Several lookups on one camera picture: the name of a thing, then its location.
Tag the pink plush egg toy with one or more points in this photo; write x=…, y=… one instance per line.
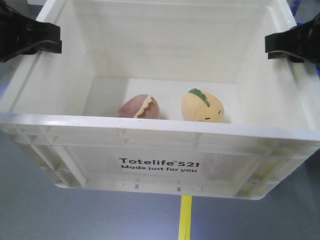
x=143, y=106

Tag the yellow floor tape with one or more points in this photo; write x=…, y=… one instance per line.
x=185, y=218

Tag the blue storage bin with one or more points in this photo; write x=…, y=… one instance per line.
x=307, y=32

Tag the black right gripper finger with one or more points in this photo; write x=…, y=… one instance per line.
x=281, y=45

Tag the white plastic tote box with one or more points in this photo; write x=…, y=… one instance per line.
x=61, y=109

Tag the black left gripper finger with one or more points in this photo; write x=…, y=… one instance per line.
x=21, y=35

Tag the yellow plush leaf toy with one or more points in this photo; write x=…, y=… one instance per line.
x=201, y=106

